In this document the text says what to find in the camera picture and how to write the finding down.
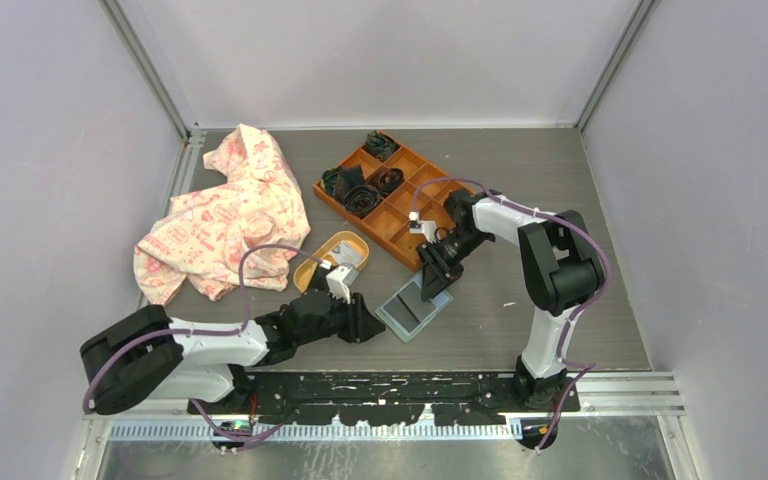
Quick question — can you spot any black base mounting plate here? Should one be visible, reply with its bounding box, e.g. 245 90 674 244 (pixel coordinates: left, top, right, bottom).
187 371 580 427

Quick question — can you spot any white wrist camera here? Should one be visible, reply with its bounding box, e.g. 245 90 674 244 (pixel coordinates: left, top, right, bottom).
318 261 359 304
408 211 438 242

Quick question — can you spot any black credit card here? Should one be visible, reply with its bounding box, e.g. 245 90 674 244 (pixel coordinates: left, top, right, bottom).
383 289 426 333

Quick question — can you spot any white credit card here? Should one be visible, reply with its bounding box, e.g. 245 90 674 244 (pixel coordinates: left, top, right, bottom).
329 240 365 269

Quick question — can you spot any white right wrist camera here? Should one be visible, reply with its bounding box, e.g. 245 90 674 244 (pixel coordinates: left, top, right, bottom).
408 211 438 242

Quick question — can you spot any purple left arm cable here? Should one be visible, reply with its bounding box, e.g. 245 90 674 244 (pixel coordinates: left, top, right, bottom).
83 243 332 453

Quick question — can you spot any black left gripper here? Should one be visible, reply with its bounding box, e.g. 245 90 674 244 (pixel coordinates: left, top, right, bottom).
296 287 385 346

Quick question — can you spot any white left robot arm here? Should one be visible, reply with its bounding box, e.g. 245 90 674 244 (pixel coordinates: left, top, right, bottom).
79 290 386 415

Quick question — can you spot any green card holder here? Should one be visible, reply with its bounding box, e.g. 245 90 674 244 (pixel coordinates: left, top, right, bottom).
374 272 453 343

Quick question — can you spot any aluminium frame rail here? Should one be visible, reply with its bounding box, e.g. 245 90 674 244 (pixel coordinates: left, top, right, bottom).
91 372 686 443

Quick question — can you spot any dark folded fabric item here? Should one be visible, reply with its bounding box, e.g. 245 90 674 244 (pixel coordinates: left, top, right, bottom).
319 165 365 201

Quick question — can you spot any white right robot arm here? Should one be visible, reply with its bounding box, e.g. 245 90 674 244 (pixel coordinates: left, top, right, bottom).
408 189 608 411

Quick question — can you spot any coiled black belt small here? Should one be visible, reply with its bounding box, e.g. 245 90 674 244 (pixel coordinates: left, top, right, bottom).
369 168 404 198

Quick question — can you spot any orange compartment tray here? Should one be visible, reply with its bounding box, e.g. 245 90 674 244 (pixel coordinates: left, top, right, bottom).
313 130 476 272

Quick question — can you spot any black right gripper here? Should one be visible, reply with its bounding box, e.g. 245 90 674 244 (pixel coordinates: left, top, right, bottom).
415 229 491 302

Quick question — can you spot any yellow oval dish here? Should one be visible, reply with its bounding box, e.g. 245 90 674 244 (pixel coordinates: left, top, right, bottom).
292 230 370 292

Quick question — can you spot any pink patterned cloth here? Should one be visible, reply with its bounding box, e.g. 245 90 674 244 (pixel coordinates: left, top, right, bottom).
133 124 311 305

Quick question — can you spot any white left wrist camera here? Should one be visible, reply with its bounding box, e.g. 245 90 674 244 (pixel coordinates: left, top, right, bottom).
318 261 359 304

